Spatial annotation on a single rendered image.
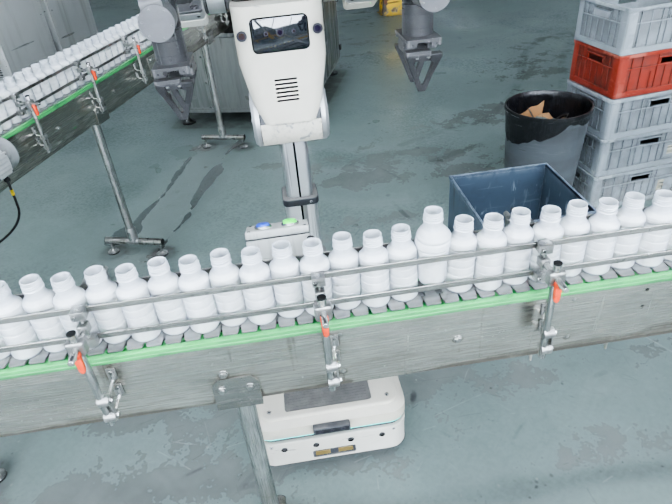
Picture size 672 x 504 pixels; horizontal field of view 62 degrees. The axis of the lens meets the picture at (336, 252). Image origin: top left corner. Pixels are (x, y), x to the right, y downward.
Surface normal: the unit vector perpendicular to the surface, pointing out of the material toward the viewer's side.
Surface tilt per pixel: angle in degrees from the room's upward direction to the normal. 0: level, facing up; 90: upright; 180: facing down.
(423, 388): 0
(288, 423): 31
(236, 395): 90
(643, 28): 90
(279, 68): 90
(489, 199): 90
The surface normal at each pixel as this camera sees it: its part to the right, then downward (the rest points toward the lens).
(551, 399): -0.07, -0.83
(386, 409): 0.00, -0.43
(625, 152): 0.24, 0.53
